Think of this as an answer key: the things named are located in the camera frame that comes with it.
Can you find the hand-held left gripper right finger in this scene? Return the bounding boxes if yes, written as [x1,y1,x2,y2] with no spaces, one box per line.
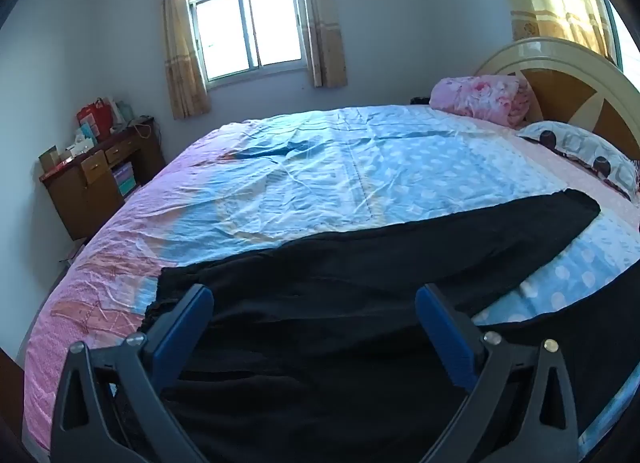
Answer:
[415,283,581,463]

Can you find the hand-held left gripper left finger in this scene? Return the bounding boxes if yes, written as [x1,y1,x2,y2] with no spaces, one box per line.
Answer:
[51,284,216,463]

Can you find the black pants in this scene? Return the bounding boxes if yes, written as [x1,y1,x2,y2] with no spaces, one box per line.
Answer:
[142,189,640,463]

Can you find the wooden desk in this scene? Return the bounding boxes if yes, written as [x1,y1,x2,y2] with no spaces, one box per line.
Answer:
[40,116,166,241]

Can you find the stacked pastel boxes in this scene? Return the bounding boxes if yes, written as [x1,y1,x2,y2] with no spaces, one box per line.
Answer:
[111,163,137,196]

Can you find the brown wooden door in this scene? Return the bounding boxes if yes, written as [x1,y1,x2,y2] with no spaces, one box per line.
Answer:
[0,348,26,444]

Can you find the blue and pink bed sheet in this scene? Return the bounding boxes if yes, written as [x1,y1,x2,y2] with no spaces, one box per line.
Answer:
[22,104,640,463]

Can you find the brown cardboard box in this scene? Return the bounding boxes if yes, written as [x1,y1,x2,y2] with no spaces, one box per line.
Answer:
[39,146,61,174]

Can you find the white paper bag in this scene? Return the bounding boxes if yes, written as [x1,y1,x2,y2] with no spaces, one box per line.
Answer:
[111,99,133,126]

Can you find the patterned pillow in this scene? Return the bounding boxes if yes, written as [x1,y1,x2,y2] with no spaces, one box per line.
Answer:
[517,120,640,201]

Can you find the red gift bag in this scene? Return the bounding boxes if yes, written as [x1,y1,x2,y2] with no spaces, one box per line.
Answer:
[76,98,113,139]

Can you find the folded pink floral blanket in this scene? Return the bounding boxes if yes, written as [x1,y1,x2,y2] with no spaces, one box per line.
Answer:
[430,74,543,130]

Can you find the cream and wood headboard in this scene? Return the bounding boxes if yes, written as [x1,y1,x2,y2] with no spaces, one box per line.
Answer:
[472,37,640,164]

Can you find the window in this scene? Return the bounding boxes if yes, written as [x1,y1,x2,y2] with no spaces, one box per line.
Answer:
[182,0,308,84]

